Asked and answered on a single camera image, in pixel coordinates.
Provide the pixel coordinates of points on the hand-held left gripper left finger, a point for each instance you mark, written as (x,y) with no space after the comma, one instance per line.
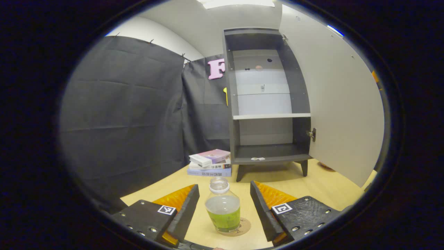
(189,215)

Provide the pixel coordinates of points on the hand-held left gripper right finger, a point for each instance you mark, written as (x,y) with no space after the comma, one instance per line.
(263,215)

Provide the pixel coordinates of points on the grey cabinet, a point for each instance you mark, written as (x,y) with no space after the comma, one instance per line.
(267,152)

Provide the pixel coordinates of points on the pink book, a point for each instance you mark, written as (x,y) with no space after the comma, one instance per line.
(211,157)

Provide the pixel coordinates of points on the clear bottle green label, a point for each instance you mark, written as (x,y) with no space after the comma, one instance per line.
(223,215)

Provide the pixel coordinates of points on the black backdrop cloth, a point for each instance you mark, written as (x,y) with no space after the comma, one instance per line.
(121,121)

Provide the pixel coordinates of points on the white cabinet door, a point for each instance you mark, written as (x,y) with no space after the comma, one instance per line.
(340,104)

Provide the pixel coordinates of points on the metal door hinge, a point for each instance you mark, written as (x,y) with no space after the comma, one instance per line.
(284,37)
(312,134)

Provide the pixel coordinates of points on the blue book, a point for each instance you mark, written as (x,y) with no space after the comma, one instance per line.
(208,172)

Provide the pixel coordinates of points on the pink plush slipper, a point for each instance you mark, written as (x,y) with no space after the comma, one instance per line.
(326,166)

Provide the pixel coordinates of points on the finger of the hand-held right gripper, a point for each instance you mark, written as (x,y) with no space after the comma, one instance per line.
(375,76)

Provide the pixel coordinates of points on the white book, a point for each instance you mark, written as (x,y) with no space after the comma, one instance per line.
(222,165)

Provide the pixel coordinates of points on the round brown coaster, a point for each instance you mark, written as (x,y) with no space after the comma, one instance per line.
(244,225)

